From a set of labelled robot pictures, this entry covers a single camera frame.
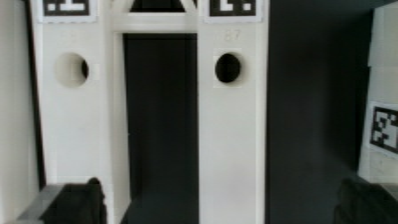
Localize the white U-shaped obstacle fence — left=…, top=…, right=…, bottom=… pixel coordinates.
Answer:
left=0, top=0, right=39, bottom=224

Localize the white chair leg with tag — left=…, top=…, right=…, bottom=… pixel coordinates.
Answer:
left=358, top=1, right=398, bottom=185

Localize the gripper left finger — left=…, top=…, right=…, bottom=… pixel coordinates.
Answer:
left=14, top=178, right=106, bottom=224

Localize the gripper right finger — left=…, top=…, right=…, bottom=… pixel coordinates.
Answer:
left=332, top=179, right=398, bottom=224

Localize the white chair back frame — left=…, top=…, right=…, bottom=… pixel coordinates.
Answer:
left=28, top=0, right=270, bottom=224

